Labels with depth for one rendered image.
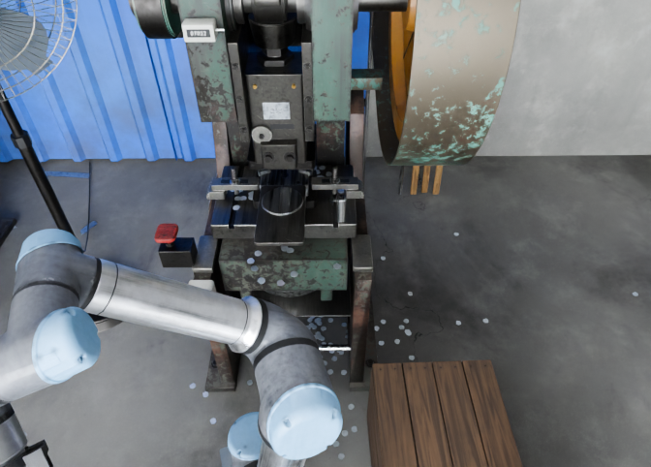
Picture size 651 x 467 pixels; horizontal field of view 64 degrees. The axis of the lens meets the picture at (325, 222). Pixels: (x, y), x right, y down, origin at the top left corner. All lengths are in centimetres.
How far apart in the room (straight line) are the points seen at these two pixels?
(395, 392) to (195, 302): 97
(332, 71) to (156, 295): 75
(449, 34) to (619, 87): 226
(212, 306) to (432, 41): 60
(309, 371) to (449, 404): 89
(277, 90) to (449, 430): 106
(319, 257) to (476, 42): 83
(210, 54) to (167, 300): 71
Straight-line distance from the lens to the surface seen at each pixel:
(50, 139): 330
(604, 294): 261
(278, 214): 152
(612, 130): 335
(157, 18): 136
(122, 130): 310
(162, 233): 156
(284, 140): 147
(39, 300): 70
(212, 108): 140
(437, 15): 100
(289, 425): 82
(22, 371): 67
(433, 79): 103
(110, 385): 223
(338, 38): 128
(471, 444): 164
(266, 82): 139
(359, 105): 186
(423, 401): 167
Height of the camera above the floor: 181
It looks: 44 degrees down
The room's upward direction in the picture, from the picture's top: straight up
